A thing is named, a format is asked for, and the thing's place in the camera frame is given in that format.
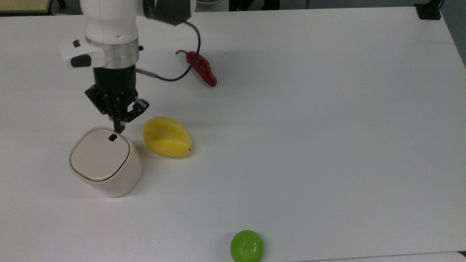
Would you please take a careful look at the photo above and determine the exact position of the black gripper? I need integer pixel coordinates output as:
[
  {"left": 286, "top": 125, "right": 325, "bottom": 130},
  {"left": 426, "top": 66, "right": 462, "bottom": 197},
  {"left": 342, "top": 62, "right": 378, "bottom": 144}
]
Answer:
[{"left": 85, "top": 66, "right": 150, "bottom": 132}]

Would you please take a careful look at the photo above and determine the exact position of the yellow striped toy melon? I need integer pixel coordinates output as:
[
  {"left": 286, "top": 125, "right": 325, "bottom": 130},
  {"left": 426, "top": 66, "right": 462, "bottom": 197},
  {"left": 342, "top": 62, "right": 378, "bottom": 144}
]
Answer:
[{"left": 142, "top": 116, "right": 192, "bottom": 158}]

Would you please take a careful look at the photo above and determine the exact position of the red toy chili pepper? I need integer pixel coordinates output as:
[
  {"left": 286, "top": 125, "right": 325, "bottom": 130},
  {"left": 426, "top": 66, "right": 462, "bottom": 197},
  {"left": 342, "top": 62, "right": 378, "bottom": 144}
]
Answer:
[{"left": 175, "top": 50, "right": 218, "bottom": 88}]

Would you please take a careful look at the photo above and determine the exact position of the green toy lime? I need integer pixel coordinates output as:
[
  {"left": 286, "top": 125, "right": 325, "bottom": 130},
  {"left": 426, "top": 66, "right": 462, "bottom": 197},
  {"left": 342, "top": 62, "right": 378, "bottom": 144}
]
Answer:
[{"left": 230, "top": 230, "right": 265, "bottom": 262}]

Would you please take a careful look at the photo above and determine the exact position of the black stand base block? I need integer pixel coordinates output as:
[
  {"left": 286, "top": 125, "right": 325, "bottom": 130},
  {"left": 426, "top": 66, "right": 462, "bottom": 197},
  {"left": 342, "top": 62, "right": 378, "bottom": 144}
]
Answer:
[{"left": 414, "top": 0, "right": 444, "bottom": 20}]

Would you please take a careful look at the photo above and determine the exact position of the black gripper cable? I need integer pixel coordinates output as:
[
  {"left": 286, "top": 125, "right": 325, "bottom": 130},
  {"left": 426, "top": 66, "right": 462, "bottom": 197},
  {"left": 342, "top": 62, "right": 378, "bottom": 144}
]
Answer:
[{"left": 135, "top": 21, "right": 202, "bottom": 82}]

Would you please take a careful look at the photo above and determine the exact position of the black camera box on wrist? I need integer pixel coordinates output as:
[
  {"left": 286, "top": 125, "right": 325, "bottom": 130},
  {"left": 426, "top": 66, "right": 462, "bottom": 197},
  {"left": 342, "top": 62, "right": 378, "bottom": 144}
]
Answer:
[{"left": 143, "top": 0, "right": 194, "bottom": 26}]

